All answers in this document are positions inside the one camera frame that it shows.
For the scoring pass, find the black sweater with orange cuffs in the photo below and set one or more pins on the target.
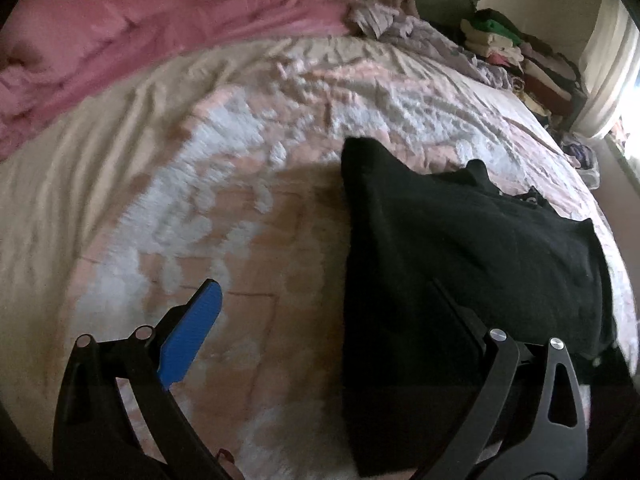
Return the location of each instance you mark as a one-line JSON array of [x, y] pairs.
[[434, 262]]

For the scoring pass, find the stack of folded clothes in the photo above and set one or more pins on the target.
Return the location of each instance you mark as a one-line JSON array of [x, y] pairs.
[[546, 81]]

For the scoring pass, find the white bag with clothes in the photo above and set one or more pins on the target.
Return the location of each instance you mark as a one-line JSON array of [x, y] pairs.
[[584, 160]]

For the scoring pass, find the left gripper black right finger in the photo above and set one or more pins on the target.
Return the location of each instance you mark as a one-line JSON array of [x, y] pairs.
[[527, 420]]

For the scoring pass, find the beige bed sheet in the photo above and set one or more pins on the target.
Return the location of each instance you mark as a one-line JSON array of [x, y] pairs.
[[57, 189]]

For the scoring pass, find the pink and white bedspread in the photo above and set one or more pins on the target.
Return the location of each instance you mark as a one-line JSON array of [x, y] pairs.
[[254, 201]]

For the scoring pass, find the pink duvet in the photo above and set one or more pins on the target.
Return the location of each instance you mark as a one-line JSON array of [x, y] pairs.
[[55, 53]]

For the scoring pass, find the lilac crumpled garment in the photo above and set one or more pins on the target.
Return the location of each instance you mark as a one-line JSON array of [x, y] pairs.
[[398, 22]]

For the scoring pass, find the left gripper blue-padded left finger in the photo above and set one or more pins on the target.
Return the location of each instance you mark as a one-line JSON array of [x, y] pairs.
[[93, 437]]

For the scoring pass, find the white curtain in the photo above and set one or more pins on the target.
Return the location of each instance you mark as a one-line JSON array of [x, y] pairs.
[[609, 64]]

